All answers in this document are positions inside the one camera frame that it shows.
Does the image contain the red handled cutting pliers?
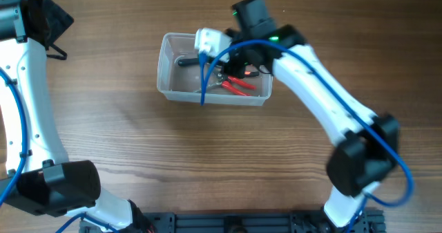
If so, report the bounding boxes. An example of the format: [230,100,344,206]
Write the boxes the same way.
[213,70,256,96]

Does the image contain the black red screwdriver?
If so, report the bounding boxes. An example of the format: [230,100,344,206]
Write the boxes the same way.
[177,57,200,67]

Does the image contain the clear plastic container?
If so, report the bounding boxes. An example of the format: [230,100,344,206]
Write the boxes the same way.
[157,32,273,106]

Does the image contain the orange black needle-nose pliers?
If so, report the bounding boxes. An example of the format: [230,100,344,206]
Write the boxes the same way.
[244,71,260,77]

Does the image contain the silver metal wrench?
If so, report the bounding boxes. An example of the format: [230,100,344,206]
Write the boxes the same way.
[194,82,222,93]

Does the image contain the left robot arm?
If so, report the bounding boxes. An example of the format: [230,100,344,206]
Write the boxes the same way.
[1,0,155,232]

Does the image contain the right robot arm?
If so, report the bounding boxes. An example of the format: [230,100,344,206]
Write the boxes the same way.
[226,0,399,230]

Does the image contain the right blue cable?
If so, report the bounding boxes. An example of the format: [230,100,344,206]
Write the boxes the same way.
[198,39,415,233]

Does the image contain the blue cable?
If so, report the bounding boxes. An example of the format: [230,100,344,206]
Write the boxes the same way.
[0,66,120,233]
[198,39,415,233]

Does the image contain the left blue cable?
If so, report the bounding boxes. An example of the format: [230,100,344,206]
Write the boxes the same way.
[0,66,120,233]

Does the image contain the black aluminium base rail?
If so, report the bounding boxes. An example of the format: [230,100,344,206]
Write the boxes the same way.
[79,209,387,233]

